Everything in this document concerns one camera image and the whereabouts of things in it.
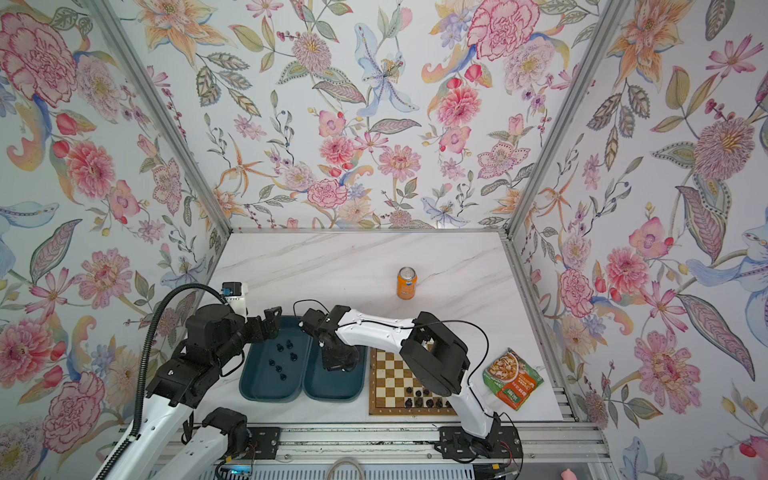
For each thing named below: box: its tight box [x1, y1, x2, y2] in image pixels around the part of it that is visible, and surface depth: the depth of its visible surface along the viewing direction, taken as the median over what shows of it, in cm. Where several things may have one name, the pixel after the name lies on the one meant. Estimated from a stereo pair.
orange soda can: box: [397, 266, 417, 301], surface depth 97 cm
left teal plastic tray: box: [240, 316, 313, 403], surface depth 87 cm
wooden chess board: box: [369, 347, 458, 415], surface depth 82 cm
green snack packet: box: [482, 347, 544, 411], surface depth 86 cm
